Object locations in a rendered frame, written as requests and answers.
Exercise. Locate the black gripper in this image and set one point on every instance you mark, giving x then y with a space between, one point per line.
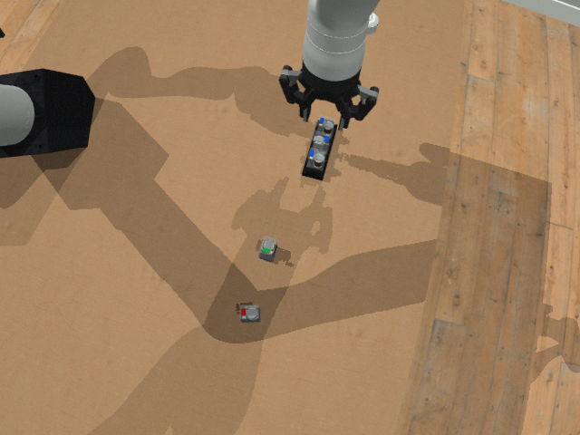
321 87

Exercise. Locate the black rack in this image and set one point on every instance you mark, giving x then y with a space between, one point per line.
316 173

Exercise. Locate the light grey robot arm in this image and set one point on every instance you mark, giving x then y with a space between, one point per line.
334 47

